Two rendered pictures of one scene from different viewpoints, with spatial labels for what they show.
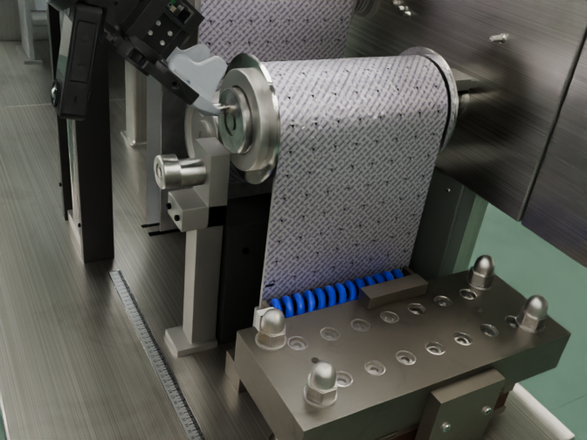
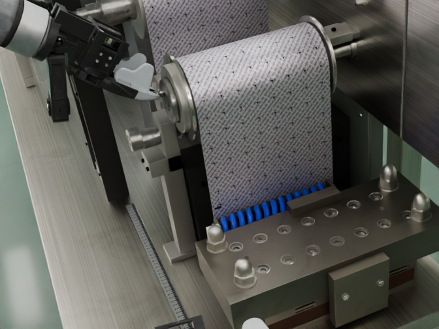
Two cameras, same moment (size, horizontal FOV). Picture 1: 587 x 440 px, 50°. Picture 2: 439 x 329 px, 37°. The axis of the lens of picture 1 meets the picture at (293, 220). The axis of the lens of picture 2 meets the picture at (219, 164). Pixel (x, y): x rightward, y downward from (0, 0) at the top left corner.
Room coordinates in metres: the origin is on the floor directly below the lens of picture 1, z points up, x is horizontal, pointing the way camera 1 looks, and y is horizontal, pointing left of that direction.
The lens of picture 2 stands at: (-0.23, -0.25, 1.76)
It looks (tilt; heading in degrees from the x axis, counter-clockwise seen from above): 35 degrees down; 16
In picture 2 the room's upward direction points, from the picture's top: 9 degrees counter-clockwise
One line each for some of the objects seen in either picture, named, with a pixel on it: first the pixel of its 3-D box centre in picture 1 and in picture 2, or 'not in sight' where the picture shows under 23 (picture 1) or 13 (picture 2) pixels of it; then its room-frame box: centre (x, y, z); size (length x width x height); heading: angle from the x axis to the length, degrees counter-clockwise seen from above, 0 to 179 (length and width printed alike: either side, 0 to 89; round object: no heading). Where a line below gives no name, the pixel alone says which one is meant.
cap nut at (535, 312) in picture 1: (535, 310); (421, 204); (0.66, -0.32, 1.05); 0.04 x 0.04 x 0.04
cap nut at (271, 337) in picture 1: (272, 325); (215, 236); (0.56, 0.01, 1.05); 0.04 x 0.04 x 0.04
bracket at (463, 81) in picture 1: (449, 77); (337, 32); (0.83, -0.18, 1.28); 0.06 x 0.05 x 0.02; 123
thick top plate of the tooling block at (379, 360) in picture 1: (406, 350); (323, 244); (0.61, -0.16, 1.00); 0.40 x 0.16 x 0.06; 123
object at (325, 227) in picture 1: (348, 230); (271, 160); (0.69, -0.07, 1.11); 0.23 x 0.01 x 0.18; 123
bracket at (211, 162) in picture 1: (193, 253); (167, 190); (0.68, 0.12, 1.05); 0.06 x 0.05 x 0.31; 123
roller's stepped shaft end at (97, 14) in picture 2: not in sight; (85, 14); (0.84, 0.28, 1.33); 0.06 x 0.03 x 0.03; 123
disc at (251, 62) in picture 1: (248, 120); (179, 97); (0.67, 0.07, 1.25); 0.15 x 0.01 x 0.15; 33
